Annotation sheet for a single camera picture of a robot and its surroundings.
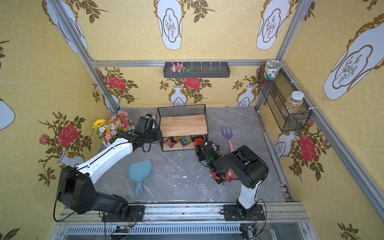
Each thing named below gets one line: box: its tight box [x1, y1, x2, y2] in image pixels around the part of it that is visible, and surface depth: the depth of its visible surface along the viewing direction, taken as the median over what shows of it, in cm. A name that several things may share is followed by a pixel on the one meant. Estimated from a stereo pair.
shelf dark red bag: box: [163, 138, 175, 148], surface depth 100 cm
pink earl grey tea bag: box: [224, 168, 238, 183], surface depth 87 cm
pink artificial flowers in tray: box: [169, 62, 191, 73], surface depth 89 cm
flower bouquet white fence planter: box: [92, 111, 134, 155], surface depth 90 cm
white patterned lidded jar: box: [265, 59, 282, 80], surface depth 87 cm
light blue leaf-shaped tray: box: [127, 160, 153, 195], surface depth 90 cm
